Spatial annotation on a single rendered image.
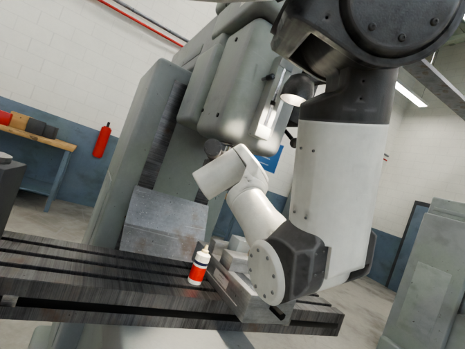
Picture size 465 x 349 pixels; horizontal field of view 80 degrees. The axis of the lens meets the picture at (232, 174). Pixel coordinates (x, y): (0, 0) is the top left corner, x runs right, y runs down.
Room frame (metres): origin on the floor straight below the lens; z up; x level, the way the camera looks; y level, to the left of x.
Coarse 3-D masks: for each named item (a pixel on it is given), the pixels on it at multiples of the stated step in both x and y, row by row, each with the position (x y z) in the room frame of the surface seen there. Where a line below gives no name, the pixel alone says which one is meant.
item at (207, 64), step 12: (216, 48) 0.84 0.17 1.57; (204, 60) 0.89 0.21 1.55; (216, 60) 0.84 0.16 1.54; (192, 72) 0.98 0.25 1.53; (204, 72) 0.85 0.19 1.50; (192, 84) 0.93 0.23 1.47; (204, 84) 0.84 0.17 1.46; (192, 96) 0.88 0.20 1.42; (204, 96) 0.84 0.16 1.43; (180, 108) 0.98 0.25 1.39; (192, 108) 0.84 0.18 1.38; (180, 120) 0.95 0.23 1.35; (192, 120) 0.85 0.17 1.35
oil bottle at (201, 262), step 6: (198, 252) 0.77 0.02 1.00; (204, 252) 0.77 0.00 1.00; (198, 258) 0.76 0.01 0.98; (204, 258) 0.76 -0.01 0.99; (198, 264) 0.76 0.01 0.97; (204, 264) 0.76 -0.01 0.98; (192, 270) 0.77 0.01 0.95; (198, 270) 0.76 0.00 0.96; (204, 270) 0.77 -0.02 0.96; (192, 276) 0.76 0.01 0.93; (198, 276) 0.76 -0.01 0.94; (192, 282) 0.76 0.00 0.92; (198, 282) 0.76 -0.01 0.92
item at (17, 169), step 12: (0, 156) 0.53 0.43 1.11; (0, 168) 0.50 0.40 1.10; (12, 168) 0.54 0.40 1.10; (24, 168) 0.60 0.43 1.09; (0, 180) 0.50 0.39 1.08; (12, 180) 0.56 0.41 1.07; (0, 192) 0.52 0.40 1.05; (12, 192) 0.58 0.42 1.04; (0, 204) 0.54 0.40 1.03; (12, 204) 0.61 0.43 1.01; (0, 216) 0.56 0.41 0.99; (0, 228) 0.59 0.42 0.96; (0, 240) 0.61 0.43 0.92
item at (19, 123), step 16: (0, 112) 3.38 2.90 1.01; (16, 112) 3.51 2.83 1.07; (0, 128) 3.21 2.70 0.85; (16, 128) 3.54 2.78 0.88; (32, 128) 3.59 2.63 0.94; (48, 128) 3.69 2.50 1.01; (48, 144) 3.44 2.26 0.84; (64, 144) 3.72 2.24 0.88; (64, 160) 3.56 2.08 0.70; (48, 192) 3.65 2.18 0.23; (48, 208) 3.57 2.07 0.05
